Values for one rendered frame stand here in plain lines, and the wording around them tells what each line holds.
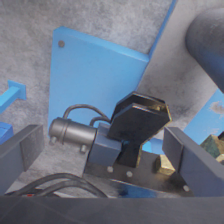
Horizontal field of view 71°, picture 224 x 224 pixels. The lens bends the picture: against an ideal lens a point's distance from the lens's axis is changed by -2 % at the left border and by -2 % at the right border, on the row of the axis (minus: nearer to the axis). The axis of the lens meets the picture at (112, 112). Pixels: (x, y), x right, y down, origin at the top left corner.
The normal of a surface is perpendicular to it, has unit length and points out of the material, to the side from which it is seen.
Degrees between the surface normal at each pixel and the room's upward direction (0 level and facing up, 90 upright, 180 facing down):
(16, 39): 0
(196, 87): 0
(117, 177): 90
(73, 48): 0
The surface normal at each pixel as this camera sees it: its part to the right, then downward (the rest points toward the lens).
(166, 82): -0.11, 0.62
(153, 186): 0.29, -0.73
